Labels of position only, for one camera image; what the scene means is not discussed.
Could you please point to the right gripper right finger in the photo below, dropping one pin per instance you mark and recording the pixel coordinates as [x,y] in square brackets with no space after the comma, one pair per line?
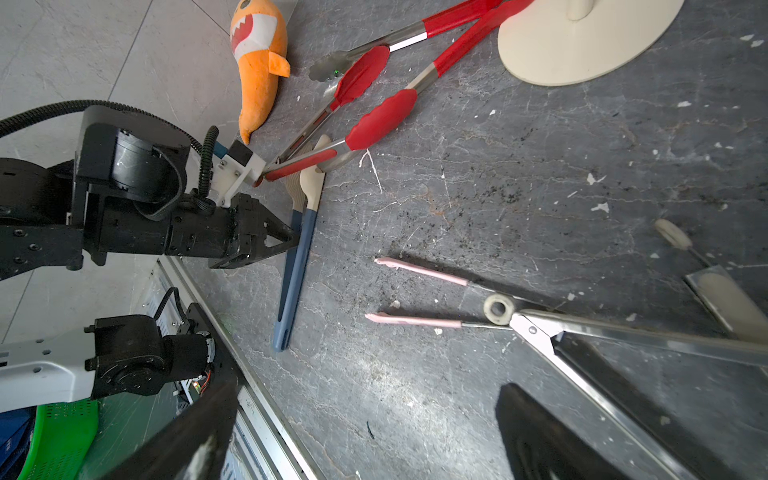
[539,446]

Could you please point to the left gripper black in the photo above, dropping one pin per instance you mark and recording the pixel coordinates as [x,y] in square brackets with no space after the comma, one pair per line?
[229,238]

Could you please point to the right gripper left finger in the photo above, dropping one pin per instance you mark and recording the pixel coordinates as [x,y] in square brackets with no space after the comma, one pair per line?
[193,446]

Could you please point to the blue handle cream tongs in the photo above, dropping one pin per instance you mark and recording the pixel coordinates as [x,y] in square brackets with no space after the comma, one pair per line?
[304,216]

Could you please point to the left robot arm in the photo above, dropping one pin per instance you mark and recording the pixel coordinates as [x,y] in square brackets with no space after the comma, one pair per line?
[136,185]

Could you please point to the pink tip small tongs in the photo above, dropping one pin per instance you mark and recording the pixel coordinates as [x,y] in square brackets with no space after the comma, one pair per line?
[441,300]

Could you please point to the red silicone tip tongs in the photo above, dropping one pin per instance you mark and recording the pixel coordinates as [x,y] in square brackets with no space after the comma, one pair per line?
[370,129]

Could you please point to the left cream utensil stand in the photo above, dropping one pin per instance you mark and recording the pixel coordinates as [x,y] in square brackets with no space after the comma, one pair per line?
[558,42]

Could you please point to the orange shark plush toy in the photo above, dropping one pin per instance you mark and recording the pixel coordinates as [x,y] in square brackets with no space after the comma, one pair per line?
[258,37]

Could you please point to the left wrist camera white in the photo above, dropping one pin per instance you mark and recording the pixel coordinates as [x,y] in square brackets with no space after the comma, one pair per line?
[232,168]

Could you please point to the wide cream handle tongs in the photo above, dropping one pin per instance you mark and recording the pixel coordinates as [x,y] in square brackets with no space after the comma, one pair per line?
[726,301]

